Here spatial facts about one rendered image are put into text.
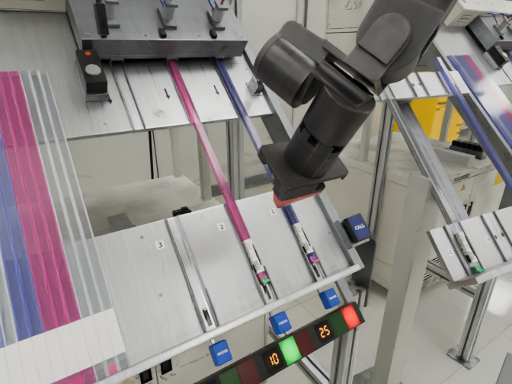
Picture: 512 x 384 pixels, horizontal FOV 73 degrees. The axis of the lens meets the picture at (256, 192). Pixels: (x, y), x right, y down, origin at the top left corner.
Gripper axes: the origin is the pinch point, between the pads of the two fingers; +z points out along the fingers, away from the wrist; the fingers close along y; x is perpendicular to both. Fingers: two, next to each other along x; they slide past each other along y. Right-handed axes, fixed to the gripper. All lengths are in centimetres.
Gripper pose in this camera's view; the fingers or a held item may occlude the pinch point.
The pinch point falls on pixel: (279, 200)
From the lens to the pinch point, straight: 49.2
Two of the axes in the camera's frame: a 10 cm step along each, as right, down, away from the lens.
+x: 4.3, 8.0, -4.2
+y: -8.5, 2.0, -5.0
